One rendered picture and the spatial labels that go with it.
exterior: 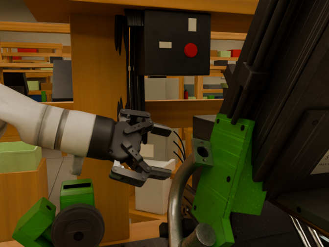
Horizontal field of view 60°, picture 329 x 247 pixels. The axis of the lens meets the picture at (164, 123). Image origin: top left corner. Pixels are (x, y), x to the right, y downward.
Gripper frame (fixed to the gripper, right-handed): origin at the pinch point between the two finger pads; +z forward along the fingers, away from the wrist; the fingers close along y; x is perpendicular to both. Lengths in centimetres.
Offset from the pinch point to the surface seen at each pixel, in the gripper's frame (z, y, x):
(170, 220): 5.3, -7.8, 12.3
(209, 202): 9.0, -7.6, 2.0
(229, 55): 315, 617, 363
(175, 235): 5.9, -11.1, 11.5
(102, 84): -13.7, 25.7, 12.8
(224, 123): 8.9, 4.3, -6.7
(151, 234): 10.5, -1.3, 42.0
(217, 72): 293, 582, 404
